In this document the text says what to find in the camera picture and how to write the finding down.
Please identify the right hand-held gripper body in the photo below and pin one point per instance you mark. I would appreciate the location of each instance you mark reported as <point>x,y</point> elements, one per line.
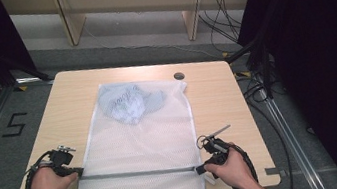
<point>216,146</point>

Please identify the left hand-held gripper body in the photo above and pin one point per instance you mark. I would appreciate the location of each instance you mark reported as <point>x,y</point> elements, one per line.
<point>61,157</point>

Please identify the white mesh laundry bag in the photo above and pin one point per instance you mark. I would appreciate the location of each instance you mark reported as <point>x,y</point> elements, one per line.
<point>144,152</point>

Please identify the person's right hand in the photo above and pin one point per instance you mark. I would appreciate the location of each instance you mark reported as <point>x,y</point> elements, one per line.
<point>232,172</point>

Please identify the person's left hand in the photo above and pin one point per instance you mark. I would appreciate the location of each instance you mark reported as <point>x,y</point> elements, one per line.
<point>47,186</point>

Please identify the light wooden table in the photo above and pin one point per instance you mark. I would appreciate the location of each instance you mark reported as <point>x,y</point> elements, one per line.
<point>214,101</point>

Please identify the grey tape strip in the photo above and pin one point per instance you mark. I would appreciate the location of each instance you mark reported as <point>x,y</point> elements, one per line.
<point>274,171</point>

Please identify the light blue printed garment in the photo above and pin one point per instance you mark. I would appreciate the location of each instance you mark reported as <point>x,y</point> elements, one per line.
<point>129,103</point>

